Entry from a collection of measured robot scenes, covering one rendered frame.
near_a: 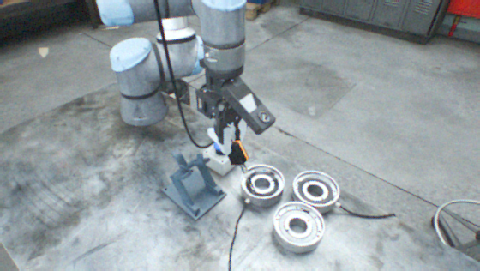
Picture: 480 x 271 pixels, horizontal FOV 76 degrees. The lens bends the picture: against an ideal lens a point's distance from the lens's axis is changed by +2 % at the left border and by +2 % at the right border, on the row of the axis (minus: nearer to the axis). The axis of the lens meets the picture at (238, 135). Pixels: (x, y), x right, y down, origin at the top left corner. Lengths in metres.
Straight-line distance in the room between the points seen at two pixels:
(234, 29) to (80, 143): 0.63
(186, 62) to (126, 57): 0.17
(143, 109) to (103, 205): 0.32
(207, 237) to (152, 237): 0.12
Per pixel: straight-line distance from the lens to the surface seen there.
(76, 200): 0.84
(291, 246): 0.65
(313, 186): 0.76
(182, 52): 0.92
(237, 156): 0.66
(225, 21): 0.50
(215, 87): 0.59
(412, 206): 1.98
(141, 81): 0.93
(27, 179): 0.95
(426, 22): 3.78
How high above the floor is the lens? 1.39
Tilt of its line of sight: 40 degrees down
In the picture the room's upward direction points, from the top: straight up
